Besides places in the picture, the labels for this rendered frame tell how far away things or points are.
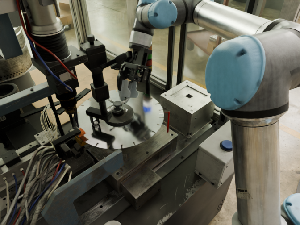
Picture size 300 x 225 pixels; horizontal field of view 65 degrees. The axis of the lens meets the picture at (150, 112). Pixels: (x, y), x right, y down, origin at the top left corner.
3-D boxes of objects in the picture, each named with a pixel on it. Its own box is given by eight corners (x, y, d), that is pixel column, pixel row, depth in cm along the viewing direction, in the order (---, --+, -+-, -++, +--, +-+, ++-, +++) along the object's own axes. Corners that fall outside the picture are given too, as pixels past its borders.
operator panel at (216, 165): (233, 135, 106) (241, 110, 96) (256, 149, 100) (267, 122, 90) (193, 171, 91) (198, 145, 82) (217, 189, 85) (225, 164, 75)
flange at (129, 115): (139, 116, 86) (139, 110, 84) (114, 129, 80) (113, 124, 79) (122, 102, 92) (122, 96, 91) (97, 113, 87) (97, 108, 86)
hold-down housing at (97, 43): (106, 92, 76) (96, 30, 63) (113, 99, 73) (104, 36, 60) (90, 98, 73) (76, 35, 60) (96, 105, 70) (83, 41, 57)
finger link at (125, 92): (124, 107, 81) (130, 81, 80) (114, 102, 85) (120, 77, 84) (131, 108, 83) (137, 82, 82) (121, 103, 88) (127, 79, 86)
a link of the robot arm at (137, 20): (144, -7, 73) (135, -2, 81) (136, 30, 75) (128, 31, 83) (166, 2, 76) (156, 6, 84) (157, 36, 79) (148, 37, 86)
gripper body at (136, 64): (131, 82, 78) (140, 45, 76) (117, 77, 84) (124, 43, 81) (148, 85, 83) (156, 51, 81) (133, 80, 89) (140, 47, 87)
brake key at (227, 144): (225, 141, 84) (226, 137, 83) (235, 147, 82) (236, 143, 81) (218, 147, 82) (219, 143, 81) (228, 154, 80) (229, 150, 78)
